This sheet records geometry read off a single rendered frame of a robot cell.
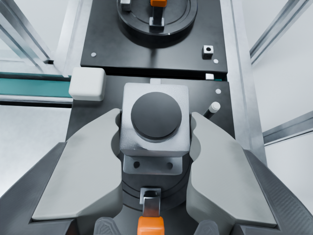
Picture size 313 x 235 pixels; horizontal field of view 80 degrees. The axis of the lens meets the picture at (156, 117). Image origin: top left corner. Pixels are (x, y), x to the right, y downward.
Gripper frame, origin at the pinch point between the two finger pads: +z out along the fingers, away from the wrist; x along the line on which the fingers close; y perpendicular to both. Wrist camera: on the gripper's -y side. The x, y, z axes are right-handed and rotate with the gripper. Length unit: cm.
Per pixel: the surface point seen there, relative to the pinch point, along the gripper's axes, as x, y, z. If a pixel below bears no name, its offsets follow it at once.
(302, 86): 34.2, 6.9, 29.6
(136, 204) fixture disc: -1.5, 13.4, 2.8
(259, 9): 28, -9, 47
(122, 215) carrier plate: -3.2, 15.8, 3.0
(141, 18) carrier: -2.5, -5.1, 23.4
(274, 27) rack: 19.0, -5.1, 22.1
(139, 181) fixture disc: -1.3, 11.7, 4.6
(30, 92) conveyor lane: -20.0, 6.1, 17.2
